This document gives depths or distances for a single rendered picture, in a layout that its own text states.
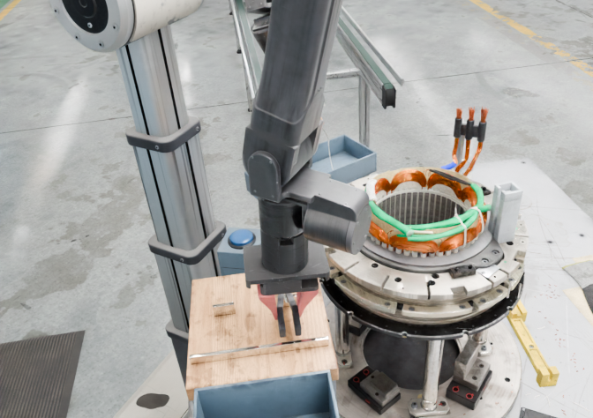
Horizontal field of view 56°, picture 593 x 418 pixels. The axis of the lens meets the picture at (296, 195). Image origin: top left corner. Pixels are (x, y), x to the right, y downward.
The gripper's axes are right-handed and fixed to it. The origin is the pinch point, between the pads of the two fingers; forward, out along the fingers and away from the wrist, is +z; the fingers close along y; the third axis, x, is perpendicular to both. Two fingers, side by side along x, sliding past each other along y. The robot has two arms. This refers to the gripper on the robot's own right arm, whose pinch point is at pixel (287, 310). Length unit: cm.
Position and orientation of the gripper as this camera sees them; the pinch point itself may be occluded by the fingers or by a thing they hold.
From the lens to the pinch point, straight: 75.3
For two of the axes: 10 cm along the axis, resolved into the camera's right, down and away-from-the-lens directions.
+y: 9.9, -0.9, 1.0
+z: 0.2, 8.2, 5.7
